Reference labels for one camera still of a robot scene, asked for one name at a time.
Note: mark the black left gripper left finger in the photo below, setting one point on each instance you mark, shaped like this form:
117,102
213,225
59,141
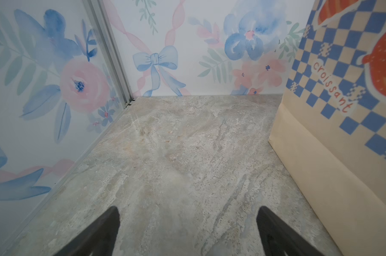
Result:
98,239

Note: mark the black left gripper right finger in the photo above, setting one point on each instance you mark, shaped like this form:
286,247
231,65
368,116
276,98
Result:
279,239

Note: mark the aluminium corner post left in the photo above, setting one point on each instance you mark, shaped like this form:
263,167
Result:
98,16

